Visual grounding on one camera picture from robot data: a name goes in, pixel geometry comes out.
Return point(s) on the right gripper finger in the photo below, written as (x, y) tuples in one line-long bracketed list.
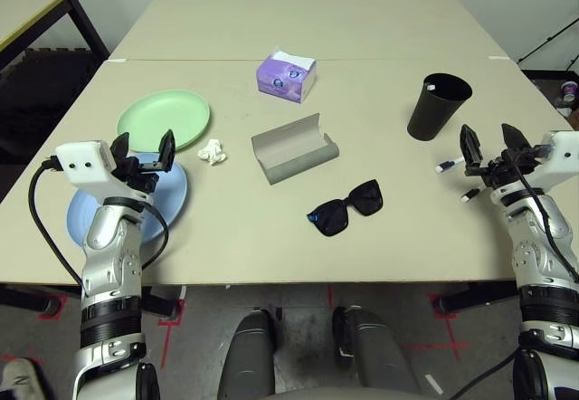
[(513, 139), (470, 149)]

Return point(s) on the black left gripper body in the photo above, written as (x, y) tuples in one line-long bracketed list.
[(138, 176)]

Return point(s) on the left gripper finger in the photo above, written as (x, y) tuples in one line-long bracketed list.
[(166, 151), (121, 146)]

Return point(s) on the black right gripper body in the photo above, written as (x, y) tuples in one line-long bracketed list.
[(497, 171)]

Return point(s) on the blue plate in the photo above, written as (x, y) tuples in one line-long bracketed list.
[(174, 192)]

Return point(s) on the white tissue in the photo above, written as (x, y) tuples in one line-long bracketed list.
[(212, 152)]

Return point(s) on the grey glasses case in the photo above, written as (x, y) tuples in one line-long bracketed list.
[(294, 151)]

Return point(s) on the black sunglasses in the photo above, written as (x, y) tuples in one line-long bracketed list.
[(335, 221)]

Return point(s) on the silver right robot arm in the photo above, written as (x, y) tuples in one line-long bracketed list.
[(534, 246)]

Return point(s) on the white pen with blue band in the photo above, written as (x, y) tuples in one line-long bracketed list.
[(448, 164)]

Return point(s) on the white pen with black band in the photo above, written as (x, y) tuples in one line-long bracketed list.
[(470, 195)]

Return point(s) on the green plate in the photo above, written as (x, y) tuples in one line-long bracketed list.
[(158, 115)]

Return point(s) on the black cup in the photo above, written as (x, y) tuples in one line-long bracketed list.
[(429, 110)]

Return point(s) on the brown cardboard box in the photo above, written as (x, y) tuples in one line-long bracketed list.
[(574, 119)]

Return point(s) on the purple and white paper cup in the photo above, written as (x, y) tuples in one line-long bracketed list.
[(570, 90)]

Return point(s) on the white tape strip on table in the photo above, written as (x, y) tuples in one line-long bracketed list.
[(116, 60), (500, 58)]

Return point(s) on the black tripod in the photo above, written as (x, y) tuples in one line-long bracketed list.
[(547, 40)]

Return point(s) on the black table foot bar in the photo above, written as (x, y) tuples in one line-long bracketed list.
[(27, 298), (475, 299)]

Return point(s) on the purple tissue pack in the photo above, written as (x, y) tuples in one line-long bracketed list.
[(280, 76)]

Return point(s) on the grey robot left leg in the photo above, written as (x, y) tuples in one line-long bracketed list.
[(249, 355)]

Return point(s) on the grey robot leg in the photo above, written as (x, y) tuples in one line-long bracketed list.
[(375, 355), (249, 355)]

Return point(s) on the grey robot right leg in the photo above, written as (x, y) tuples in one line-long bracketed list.
[(375, 355)]

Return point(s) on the white tape strip on floor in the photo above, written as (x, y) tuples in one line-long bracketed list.
[(434, 383)]

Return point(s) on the grey bystander shoe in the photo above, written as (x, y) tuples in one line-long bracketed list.
[(16, 377)]

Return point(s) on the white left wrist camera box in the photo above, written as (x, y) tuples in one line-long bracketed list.
[(86, 164)]

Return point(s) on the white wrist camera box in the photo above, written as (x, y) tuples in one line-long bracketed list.
[(86, 164), (561, 155)]

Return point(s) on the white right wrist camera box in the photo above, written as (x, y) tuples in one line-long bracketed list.
[(561, 155)]

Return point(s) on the side table with black frame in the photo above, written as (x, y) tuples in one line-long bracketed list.
[(27, 6)]

